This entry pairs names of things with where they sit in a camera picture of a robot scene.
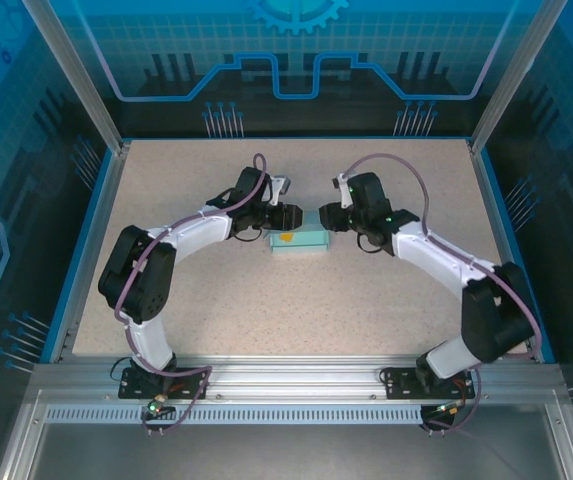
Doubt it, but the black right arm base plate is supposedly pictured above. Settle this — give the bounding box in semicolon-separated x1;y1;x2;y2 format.
380;366;477;400

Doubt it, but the aluminium frame post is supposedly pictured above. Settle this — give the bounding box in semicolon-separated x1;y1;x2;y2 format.
467;0;570;155
21;0;133;155

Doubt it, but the connector with green light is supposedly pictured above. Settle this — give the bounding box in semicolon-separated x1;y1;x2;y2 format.
433;399;469;417
146;393;177;420

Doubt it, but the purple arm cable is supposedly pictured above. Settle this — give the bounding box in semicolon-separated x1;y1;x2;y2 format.
340;152;542;436
113;152;271;436

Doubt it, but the aluminium mounting rail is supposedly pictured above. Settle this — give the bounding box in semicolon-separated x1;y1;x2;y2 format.
30;353;562;401

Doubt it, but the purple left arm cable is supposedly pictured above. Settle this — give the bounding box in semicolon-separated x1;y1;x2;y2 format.
113;152;271;436

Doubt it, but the metal lower tray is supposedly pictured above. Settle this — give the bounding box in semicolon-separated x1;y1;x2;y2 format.
0;387;573;480

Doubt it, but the slotted grey cable duct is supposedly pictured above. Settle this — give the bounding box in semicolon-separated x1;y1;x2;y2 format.
43;405;425;426

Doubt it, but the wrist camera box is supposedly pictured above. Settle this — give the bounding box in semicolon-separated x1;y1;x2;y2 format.
332;173;356;209
269;174;293;205

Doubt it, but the aluminium side frame rail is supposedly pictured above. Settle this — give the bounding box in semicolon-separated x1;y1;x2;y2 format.
467;139;557;364
48;141;132;364

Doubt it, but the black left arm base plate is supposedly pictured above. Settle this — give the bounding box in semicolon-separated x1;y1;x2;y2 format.
118;367;212;401

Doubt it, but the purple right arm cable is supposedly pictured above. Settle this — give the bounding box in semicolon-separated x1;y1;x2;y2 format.
340;152;542;436

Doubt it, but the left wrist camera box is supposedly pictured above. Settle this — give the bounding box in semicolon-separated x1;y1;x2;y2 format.
269;174;293;205

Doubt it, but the light blue paper box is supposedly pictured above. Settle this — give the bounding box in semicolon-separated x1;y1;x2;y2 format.
268;209;331;258

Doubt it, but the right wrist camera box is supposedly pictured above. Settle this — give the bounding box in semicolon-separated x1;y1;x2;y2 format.
332;173;356;209

